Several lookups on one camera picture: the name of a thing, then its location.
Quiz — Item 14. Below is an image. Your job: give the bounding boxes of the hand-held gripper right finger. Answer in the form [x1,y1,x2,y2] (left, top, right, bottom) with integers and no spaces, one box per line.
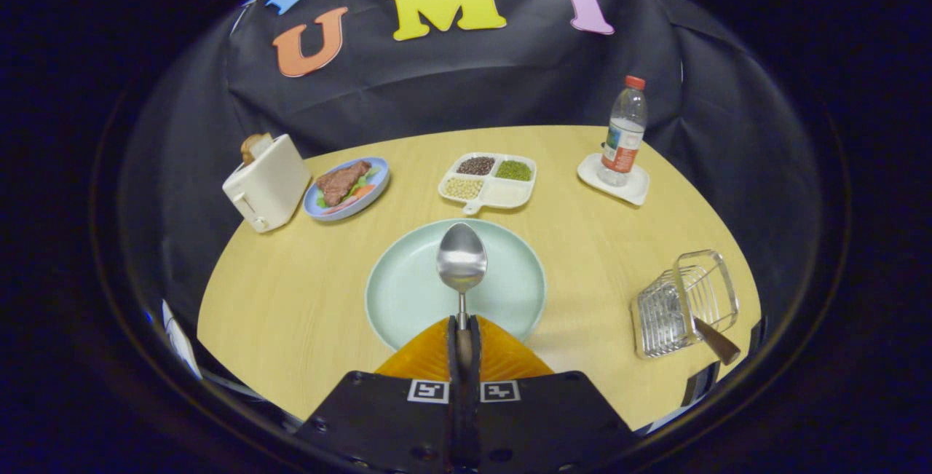
[466,316,641,474]

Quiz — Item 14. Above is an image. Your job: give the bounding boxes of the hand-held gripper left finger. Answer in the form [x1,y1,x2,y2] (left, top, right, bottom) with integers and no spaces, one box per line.
[295,316,467,474]

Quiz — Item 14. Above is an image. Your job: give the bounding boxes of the metal spoon wooden handle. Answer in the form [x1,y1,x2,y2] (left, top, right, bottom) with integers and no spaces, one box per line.
[436,222,489,373]

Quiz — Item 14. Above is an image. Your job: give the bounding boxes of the metal fork wooden handle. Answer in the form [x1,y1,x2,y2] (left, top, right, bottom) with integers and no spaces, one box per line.
[692,316,742,366]

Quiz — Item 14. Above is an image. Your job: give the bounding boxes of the pale green plate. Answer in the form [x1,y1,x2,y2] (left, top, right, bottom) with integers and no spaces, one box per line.
[364,218,548,352]

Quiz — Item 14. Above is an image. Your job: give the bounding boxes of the white divided dish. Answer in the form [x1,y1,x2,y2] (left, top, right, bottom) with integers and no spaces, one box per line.
[438,152,538,216]

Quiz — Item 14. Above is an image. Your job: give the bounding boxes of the pale yellow beans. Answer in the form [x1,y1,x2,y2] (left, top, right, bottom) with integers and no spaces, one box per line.
[443,177,483,200]

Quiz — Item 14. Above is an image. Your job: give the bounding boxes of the blue plate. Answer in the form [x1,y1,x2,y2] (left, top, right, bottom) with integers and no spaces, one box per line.
[303,157,390,222]

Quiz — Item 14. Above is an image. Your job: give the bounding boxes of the brown steak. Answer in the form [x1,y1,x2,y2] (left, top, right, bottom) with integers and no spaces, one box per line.
[316,160,373,207]

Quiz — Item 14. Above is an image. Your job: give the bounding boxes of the white square coaster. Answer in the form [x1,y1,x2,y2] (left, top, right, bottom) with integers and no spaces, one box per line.
[577,152,650,207]

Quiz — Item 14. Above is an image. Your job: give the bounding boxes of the white toaster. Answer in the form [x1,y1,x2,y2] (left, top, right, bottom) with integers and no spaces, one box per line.
[222,133,312,234]

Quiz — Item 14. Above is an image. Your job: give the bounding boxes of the clear red-capped water bottle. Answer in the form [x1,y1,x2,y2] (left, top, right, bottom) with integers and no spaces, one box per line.
[599,75,648,188]

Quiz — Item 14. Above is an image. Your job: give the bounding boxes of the black backdrop cloth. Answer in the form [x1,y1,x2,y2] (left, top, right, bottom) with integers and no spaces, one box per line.
[120,0,824,358]

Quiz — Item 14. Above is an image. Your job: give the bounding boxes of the brown bread slice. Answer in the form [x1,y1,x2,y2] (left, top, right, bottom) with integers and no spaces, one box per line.
[240,133,274,166]

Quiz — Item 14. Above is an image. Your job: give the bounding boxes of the metal wire basket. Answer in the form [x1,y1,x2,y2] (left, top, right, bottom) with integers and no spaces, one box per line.
[630,249,741,360]

